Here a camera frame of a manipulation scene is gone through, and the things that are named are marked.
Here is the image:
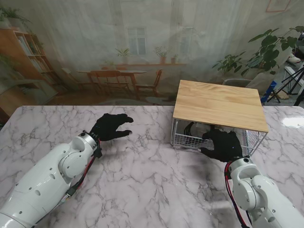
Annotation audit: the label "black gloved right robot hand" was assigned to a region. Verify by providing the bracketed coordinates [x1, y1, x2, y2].
[199, 129, 244, 164]

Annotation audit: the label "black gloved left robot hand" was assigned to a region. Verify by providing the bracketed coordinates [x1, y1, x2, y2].
[89, 113, 134, 142]

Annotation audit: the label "white wire mesh drawer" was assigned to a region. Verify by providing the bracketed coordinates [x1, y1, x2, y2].
[171, 121, 252, 155]

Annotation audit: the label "black cable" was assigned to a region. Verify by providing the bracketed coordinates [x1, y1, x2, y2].
[183, 121, 216, 137]

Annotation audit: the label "grey chair back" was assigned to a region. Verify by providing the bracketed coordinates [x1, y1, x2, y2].
[222, 78, 253, 89]

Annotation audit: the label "black tripod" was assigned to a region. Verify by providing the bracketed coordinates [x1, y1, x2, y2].
[281, 64, 304, 106]

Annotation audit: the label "printed room scene backdrop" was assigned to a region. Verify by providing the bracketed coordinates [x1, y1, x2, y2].
[0, 0, 297, 106]

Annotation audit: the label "white bench edge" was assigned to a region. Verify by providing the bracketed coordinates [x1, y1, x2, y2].
[284, 66, 304, 79]

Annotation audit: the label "white red sneaker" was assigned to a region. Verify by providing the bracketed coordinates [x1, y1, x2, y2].
[286, 53, 302, 64]

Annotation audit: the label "red black left arm cables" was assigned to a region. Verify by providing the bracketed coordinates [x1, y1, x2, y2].
[59, 140, 103, 205]

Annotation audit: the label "red black arm cables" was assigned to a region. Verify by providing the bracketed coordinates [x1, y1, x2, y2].
[59, 140, 103, 205]
[224, 162, 252, 228]

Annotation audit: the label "red black right arm cables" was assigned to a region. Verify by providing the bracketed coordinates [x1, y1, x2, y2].
[224, 162, 252, 228]

